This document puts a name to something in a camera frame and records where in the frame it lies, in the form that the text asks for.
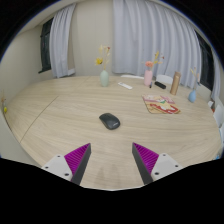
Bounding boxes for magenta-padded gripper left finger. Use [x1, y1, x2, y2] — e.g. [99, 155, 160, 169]
[41, 142, 92, 186]

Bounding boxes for narrow white curtain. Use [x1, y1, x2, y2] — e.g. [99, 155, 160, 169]
[49, 3, 77, 79]
[210, 49, 223, 101]

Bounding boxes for blue vase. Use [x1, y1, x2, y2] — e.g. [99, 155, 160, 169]
[187, 89, 197, 104]

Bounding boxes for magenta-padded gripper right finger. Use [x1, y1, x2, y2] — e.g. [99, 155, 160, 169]
[131, 142, 184, 186]

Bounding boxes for beige dried flower sprigs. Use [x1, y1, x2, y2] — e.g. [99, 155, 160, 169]
[189, 66, 202, 92]

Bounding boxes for black computer mouse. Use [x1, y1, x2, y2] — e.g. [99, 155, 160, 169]
[98, 112, 121, 131]

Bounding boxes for brown thermos bottle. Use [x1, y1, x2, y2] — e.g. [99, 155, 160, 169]
[169, 70, 182, 96]

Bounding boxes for black oblong case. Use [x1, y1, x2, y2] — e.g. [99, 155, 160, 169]
[154, 80, 167, 90]

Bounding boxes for yellow dried flower bunch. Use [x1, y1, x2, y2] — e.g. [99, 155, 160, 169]
[94, 44, 112, 72]

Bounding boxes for white and blue chair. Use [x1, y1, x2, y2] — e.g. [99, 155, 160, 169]
[212, 98, 224, 129]

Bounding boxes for pink vase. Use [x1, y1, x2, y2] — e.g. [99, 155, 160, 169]
[143, 69, 154, 87]

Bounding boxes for wide white curtain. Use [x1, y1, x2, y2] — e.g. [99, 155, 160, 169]
[111, 0, 203, 89]

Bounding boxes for dark framed window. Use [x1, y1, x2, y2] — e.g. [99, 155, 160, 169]
[38, 17, 54, 74]
[194, 30, 215, 92]

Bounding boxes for pale green vase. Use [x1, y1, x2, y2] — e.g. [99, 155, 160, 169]
[100, 69, 110, 88]

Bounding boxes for white remote control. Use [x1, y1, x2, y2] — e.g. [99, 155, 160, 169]
[117, 81, 134, 91]

